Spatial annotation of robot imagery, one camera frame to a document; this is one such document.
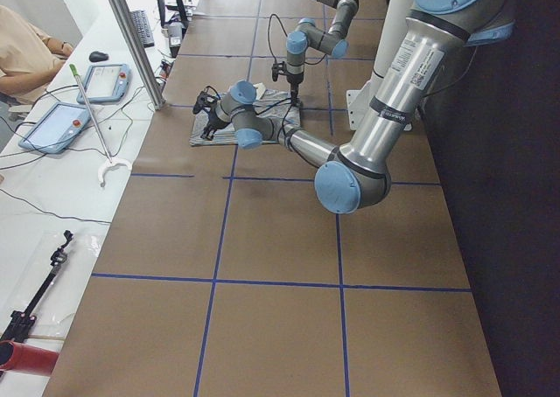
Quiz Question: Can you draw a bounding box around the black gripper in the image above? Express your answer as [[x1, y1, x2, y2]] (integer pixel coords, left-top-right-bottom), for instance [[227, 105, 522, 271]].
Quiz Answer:
[[200, 103, 226, 140], [286, 72, 305, 108]]

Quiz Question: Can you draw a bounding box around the striped polo shirt white collar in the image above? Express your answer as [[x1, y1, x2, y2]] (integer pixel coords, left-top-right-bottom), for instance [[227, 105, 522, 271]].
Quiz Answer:
[[189, 80, 300, 150]]

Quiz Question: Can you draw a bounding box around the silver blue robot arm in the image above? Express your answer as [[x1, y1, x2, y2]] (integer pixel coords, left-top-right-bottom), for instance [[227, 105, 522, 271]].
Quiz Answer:
[[283, 0, 359, 104], [193, 0, 516, 214]]

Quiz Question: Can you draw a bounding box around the white reacher grabber stick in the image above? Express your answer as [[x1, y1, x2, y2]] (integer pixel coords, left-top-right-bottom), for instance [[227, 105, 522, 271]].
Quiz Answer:
[[69, 64, 132, 188]]

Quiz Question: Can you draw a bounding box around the far teach pendant tablet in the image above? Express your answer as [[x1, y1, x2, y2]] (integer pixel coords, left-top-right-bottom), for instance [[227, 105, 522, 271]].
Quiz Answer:
[[81, 64, 131, 104]]

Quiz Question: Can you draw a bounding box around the teach pendant tablet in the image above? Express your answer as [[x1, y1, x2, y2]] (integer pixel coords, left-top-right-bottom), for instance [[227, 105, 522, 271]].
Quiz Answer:
[[18, 101, 90, 154], [81, 64, 131, 104]]

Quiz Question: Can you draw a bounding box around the black keyboard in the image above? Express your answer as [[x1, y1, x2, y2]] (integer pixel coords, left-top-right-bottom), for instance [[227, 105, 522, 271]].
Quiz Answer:
[[129, 10, 155, 47]]

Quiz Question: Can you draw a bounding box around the black computer mouse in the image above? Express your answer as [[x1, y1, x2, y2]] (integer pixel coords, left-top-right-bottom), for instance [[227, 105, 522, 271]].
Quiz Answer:
[[88, 51, 109, 63]]

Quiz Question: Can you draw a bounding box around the near teach pendant tablet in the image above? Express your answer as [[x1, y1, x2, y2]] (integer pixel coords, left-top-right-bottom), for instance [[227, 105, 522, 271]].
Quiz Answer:
[[18, 101, 90, 154]]

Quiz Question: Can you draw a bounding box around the person in beige shirt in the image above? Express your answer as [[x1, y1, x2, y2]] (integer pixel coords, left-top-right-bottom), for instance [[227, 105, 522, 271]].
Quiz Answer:
[[1, 6, 74, 105]]

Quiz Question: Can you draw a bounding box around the red cylinder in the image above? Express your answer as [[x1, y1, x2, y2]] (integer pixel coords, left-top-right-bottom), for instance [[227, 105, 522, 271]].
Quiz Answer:
[[1, 340, 59, 376]]

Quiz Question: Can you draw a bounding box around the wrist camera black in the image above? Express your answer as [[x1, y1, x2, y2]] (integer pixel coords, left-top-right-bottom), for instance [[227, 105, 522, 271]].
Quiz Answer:
[[271, 61, 286, 82], [192, 91, 220, 115]]

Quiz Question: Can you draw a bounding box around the aluminium frame post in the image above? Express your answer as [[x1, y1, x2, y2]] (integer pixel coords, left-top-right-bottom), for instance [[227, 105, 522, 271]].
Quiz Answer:
[[108, 0, 165, 110]]

